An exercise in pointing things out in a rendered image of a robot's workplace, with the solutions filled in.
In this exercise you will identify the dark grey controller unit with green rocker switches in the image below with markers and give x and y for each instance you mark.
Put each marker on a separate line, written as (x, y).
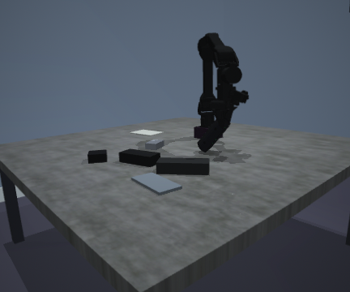
(213, 133)

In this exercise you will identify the white flat panel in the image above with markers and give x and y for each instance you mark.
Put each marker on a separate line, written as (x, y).
(146, 132)

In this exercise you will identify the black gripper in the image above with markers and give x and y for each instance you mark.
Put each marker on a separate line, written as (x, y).
(223, 107)

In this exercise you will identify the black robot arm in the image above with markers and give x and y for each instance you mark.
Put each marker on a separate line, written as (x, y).
(211, 48)

